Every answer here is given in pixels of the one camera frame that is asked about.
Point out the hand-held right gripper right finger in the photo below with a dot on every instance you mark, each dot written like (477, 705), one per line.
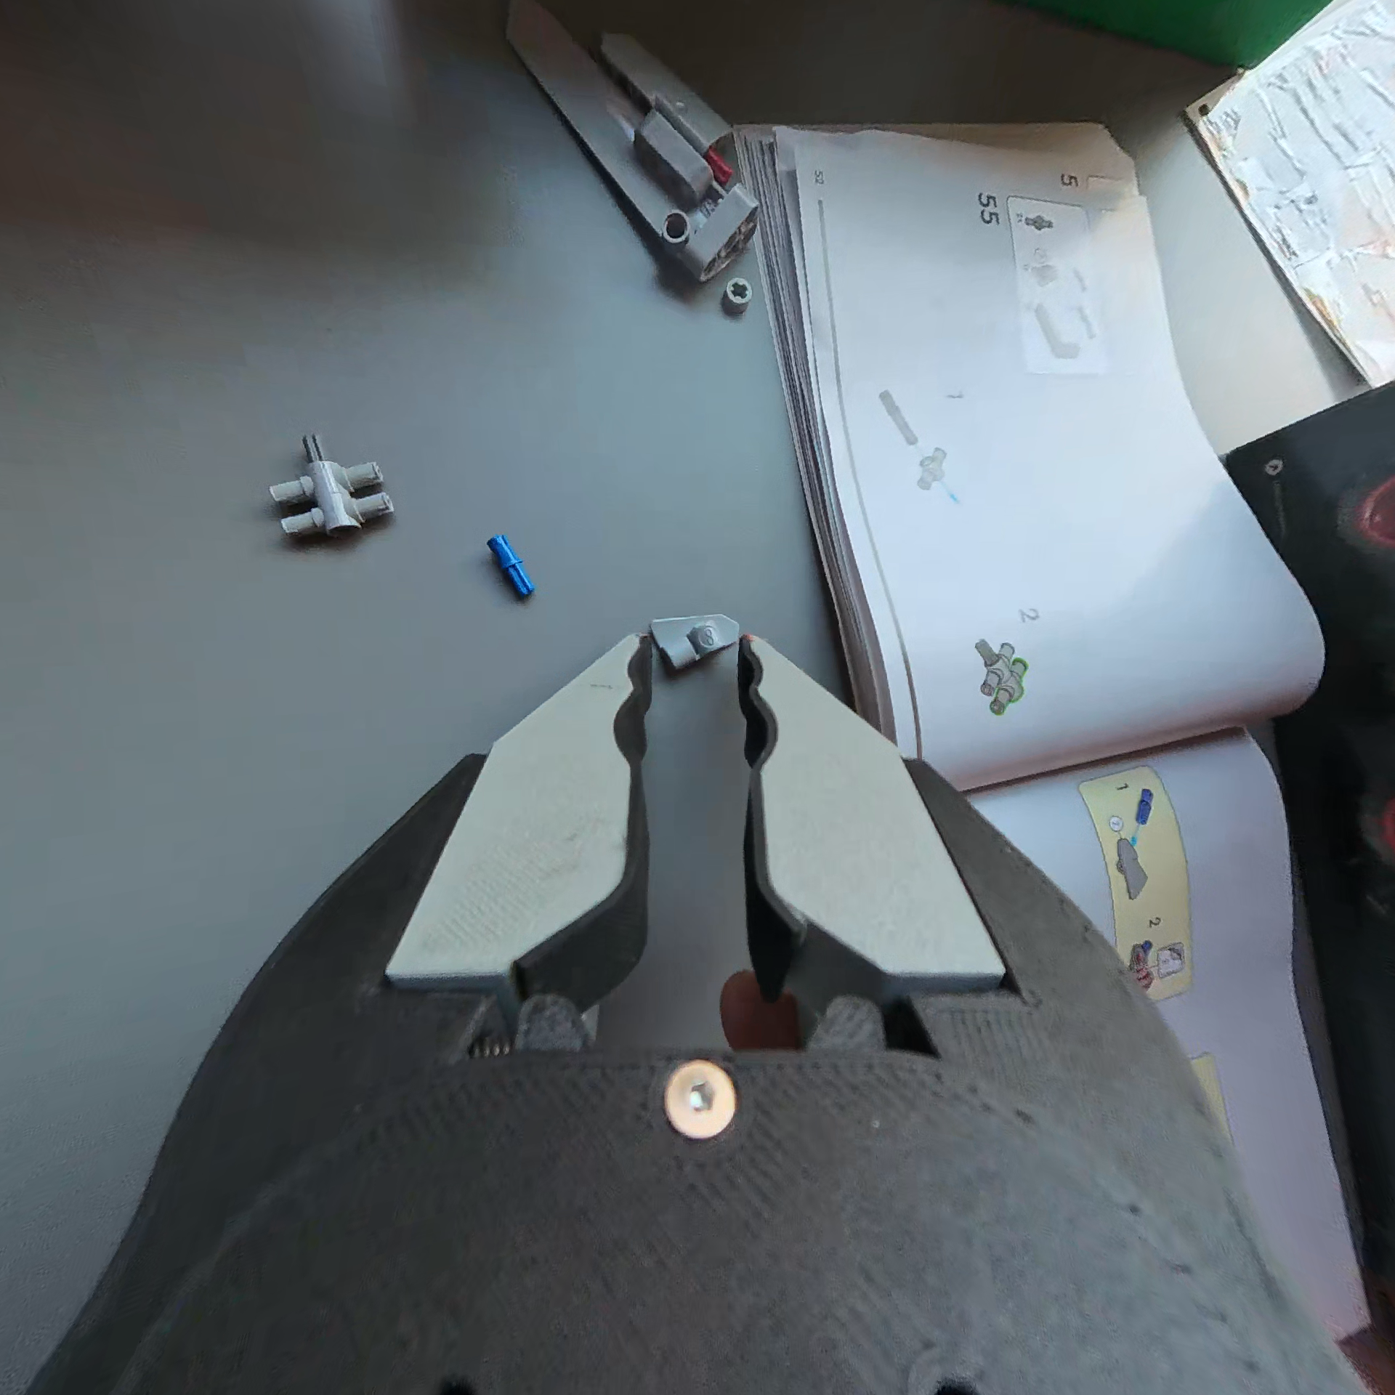
(862, 872)

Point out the green board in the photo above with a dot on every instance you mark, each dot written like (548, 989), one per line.
(1177, 22)

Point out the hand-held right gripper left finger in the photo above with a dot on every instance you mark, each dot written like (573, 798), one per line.
(535, 863)

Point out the open instruction booklet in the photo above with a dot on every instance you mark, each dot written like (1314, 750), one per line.
(1091, 459)

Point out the small grey lego bush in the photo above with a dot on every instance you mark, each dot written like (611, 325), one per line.
(739, 297)

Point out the grey lego connector with pins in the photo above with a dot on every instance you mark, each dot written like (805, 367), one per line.
(327, 491)

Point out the black lego set box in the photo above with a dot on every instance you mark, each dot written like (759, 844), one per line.
(1341, 655)

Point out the white sticker sheet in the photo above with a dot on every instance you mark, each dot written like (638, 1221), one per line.
(1308, 165)

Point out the blue lego pin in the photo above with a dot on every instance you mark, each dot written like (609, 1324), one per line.
(514, 567)

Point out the small grey lego wedge piece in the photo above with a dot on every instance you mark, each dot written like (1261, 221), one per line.
(687, 644)

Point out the grey lego panel assembly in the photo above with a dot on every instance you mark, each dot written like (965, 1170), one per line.
(666, 142)

